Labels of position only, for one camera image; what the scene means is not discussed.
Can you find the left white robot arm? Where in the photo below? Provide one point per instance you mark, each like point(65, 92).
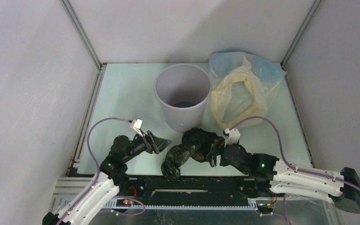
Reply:
point(109, 180)

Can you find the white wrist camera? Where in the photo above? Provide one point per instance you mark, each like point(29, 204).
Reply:
point(136, 125)
point(232, 136)

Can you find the grey slotted cable duct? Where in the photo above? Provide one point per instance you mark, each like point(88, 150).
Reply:
point(112, 204)

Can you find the right aluminium frame post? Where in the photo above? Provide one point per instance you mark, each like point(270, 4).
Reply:
point(305, 23)

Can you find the yellow translucent trash bag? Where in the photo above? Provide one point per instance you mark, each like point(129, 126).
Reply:
point(238, 96)

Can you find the grey plastic trash bin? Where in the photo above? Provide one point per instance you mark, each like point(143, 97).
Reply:
point(183, 91)

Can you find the aluminium frame post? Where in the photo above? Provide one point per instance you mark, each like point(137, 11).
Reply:
point(73, 17)
point(305, 23)

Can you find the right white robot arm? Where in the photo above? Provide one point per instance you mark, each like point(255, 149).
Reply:
point(272, 176)

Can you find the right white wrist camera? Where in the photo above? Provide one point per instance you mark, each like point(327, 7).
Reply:
point(232, 136)

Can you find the black plastic trash bag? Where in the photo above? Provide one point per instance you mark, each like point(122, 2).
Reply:
point(195, 144)

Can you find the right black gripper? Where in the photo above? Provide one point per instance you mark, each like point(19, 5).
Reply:
point(216, 152)

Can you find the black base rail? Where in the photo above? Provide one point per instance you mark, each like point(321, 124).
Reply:
point(195, 190)

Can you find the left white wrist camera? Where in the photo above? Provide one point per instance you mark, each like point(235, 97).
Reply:
point(136, 125)

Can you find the left aluminium frame post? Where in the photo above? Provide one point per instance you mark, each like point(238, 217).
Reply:
point(73, 17)

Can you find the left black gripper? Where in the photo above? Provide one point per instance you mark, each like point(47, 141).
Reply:
point(159, 144)

